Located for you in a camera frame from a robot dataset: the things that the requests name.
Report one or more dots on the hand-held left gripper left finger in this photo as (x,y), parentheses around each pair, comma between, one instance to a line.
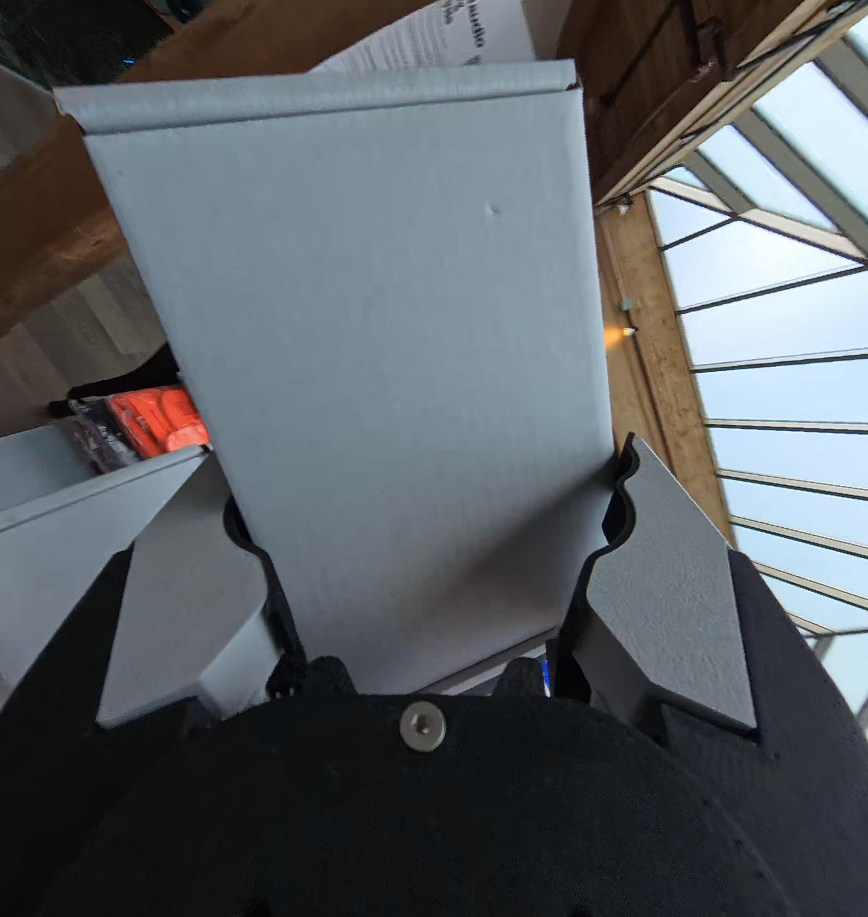
(183,623)

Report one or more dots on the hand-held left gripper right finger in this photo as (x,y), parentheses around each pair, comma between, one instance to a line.
(670,616)

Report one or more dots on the white box wall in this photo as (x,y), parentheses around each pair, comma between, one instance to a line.
(33,573)

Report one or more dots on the white cardboard box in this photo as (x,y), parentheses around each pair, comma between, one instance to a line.
(369,322)

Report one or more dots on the stack of wrapped coloured cloths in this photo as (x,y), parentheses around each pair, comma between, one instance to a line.
(155,423)

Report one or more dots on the wooden roof beam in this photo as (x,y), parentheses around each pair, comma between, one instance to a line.
(656,372)

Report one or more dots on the glass skylight window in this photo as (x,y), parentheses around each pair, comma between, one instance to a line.
(785,322)

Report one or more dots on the wooden pillar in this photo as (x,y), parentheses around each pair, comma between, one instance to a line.
(33,236)

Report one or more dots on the dark wooden ceiling beam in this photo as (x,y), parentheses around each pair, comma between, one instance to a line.
(642,86)

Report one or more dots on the white printed paper notice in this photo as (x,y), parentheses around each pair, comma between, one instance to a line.
(434,36)

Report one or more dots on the small wall lamp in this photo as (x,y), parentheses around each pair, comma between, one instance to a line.
(624,332)

